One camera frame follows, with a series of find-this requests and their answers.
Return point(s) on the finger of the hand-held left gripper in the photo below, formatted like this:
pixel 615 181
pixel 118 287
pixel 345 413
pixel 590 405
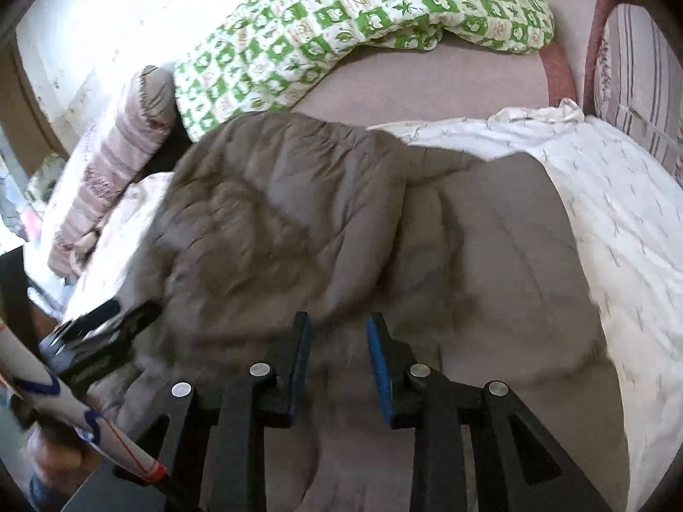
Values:
pixel 141 317
pixel 90 317

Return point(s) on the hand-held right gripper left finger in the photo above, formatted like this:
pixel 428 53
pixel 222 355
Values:
pixel 301 357

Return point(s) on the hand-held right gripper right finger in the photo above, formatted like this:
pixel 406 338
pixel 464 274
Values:
pixel 379 368

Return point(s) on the olive quilted hooded jacket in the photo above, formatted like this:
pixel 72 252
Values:
pixel 320 224

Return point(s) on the white striped tube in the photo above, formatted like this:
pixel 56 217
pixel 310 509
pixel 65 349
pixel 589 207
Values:
pixel 69 400

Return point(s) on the striped floral bolster pillow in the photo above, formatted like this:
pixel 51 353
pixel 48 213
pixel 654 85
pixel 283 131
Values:
pixel 112 160

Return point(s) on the wooden stained glass door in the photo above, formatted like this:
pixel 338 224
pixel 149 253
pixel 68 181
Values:
pixel 21 106

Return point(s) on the white floral bed sheet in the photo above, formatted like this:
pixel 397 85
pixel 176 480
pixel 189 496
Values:
pixel 629 213

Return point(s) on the green checkered quilt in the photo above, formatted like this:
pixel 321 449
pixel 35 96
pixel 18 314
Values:
pixel 331 26

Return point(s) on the striped floral seat cushion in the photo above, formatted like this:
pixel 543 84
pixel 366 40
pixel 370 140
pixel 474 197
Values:
pixel 640 74

